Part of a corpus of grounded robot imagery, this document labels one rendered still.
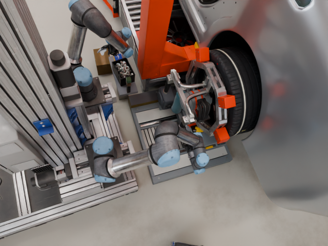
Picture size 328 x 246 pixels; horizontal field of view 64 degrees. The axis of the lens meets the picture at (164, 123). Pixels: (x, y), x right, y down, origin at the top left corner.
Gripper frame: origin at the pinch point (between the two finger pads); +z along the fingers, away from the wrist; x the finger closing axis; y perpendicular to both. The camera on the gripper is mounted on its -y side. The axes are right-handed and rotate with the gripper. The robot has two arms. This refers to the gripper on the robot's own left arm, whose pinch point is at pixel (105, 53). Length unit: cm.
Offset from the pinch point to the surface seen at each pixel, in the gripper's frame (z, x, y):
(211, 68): -71, 34, 46
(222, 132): -58, 43, 87
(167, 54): -31, 38, 13
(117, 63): 9.5, 16.3, 2.1
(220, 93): -73, 32, 65
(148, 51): -31.0, 17.8, 13.8
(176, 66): -21, 55, 17
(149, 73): -7.7, 34.4, 19.0
